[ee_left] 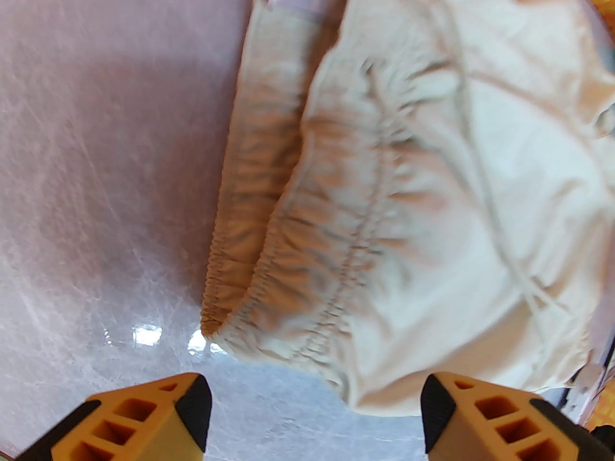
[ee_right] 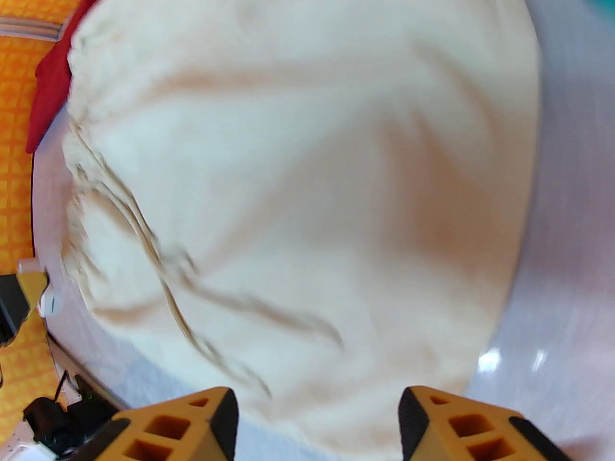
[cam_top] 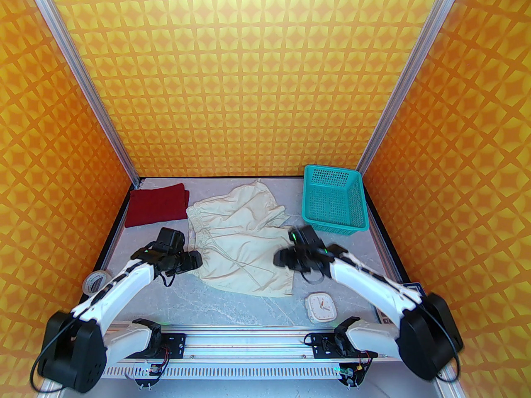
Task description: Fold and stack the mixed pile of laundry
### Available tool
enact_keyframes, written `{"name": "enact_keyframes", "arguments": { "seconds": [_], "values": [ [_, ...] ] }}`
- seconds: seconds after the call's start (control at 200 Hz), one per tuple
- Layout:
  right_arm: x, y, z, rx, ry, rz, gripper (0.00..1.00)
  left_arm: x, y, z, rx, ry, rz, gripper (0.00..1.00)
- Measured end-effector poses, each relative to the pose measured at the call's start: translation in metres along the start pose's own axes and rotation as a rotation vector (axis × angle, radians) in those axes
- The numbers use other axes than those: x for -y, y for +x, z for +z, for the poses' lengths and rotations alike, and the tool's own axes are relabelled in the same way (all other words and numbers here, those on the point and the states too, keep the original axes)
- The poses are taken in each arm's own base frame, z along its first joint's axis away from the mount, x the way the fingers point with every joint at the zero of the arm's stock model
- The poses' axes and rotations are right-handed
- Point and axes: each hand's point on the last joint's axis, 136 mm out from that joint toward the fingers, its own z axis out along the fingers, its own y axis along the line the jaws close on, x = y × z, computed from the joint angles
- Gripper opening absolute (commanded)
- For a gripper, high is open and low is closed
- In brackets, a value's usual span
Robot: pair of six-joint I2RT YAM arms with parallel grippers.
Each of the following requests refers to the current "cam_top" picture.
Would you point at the dark red shirt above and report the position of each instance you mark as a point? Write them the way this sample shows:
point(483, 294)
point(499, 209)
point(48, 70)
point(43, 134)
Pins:
point(155, 205)

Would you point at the teal plastic basket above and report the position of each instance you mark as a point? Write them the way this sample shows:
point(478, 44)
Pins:
point(332, 201)

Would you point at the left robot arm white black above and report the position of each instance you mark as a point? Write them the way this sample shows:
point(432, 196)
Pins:
point(74, 355)

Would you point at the white square clock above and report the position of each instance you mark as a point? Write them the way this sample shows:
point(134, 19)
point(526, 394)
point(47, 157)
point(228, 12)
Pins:
point(320, 307)

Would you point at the clear tape roll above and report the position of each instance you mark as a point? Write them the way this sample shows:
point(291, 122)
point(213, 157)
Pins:
point(93, 278)

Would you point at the grey desk calculator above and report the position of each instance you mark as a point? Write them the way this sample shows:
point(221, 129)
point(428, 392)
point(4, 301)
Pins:
point(416, 287)

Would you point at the small circuit board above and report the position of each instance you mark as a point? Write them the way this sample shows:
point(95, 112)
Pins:
point(350, 373)
point(149, 372)

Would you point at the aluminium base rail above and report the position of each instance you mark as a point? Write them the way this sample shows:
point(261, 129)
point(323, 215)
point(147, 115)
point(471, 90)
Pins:
point(249, 342)

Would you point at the aluminium frame post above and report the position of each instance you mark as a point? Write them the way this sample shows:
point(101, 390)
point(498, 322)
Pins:
point(410, 73)
point(83, 81)

